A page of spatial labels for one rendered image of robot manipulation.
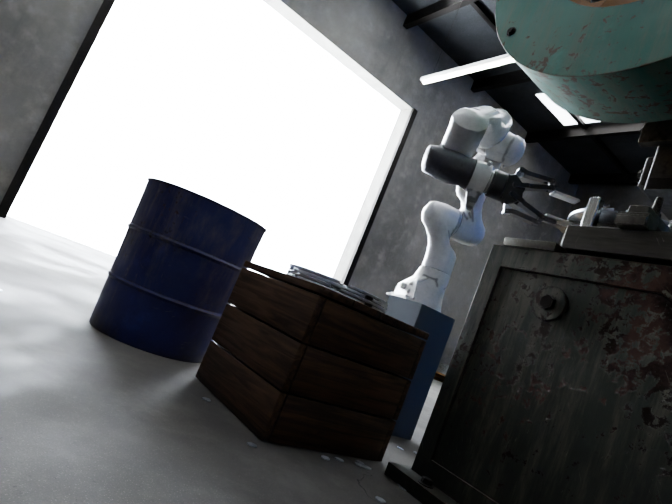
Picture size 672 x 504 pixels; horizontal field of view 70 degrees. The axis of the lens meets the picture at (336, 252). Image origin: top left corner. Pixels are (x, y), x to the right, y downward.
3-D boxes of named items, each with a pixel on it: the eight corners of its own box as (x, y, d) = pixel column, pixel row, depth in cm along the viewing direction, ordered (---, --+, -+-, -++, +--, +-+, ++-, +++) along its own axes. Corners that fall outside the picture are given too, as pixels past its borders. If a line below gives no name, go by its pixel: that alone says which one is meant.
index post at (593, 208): (577, 230, 115) (589, 193, 116) (583, 235, 117) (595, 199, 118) (588, 231, 113) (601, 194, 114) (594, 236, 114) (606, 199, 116)
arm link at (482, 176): (479, 154, 125) (499, 161, 124) (467, 169, 137) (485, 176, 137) (463, 197, 123) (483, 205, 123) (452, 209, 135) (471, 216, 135)
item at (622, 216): (613, 222, 102) (628, 178, 104) (644, 252, 112) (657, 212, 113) (644, 224, 97) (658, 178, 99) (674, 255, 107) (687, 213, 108)
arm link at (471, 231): (461, 168, 181) (500, 189, 185) (429, 228, 185) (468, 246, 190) (473, 172, 170) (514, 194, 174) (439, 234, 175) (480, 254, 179)
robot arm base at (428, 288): (378, 290, 184) (391, 257, 186) (411, 306, 194) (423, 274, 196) (417, 302, 165) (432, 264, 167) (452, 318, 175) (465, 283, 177)
